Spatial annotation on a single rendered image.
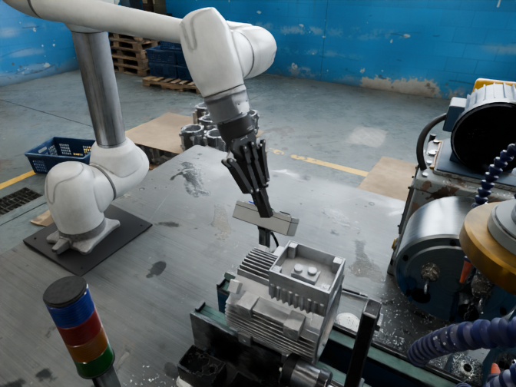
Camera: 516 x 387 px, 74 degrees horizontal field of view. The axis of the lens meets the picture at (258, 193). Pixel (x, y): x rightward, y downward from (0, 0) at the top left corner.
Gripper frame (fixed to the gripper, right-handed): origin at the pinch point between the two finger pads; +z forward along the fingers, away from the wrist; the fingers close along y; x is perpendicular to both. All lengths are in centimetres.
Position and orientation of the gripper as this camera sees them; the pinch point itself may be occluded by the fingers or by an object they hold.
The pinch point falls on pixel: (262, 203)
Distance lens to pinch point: 79.4
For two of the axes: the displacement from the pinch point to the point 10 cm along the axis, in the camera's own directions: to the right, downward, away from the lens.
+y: 6.1, -4.4, 6.5
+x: -7.3, 0.1, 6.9
